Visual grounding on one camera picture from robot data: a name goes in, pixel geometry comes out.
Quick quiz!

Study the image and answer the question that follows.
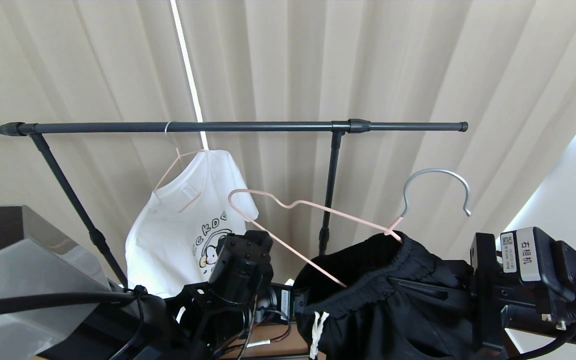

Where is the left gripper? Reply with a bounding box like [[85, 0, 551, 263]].
[[257, 283, 310, 327]]

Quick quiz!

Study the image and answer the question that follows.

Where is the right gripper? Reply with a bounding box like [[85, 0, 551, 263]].
[[470, 233, 576, 359]]

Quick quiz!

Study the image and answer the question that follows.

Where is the black garment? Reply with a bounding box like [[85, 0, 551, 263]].
[[293, 231, 484, 360]]

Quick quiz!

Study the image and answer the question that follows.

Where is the pink clothes hanger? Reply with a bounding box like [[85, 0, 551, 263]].
[[153, 121, 209, 213], [228, 168, 472, 288]]

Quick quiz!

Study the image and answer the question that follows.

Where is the white printed t-shirt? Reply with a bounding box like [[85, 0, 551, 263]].
[[125, 150, 260, 299]]

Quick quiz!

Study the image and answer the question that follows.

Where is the black clothes rack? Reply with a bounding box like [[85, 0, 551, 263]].
[[0, 119, 469, 288]]

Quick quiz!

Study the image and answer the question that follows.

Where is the white curtain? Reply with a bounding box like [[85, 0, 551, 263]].
[[0, 0, 576, 286]]

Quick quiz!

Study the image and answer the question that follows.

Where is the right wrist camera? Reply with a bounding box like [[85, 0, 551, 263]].
[[498, 226, 576, 326]]

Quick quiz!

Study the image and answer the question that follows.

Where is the black cable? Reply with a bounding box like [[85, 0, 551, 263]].
[[508, 322, 576, 360]]

